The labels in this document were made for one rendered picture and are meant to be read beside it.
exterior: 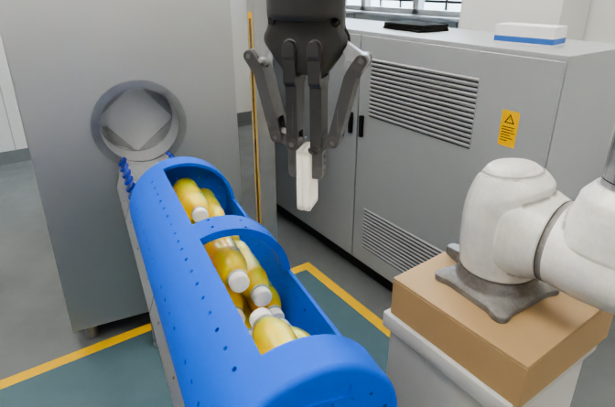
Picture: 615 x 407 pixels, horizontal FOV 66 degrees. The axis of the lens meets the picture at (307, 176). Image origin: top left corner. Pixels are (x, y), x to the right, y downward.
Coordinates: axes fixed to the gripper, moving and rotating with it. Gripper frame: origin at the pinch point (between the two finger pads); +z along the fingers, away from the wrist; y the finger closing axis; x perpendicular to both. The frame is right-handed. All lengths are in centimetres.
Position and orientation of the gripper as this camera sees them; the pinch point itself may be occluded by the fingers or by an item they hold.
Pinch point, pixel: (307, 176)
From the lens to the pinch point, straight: 51.5
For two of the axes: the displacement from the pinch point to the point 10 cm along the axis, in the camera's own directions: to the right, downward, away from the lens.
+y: -9.5, -1.2, 3.0
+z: 0.1, 9.2, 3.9
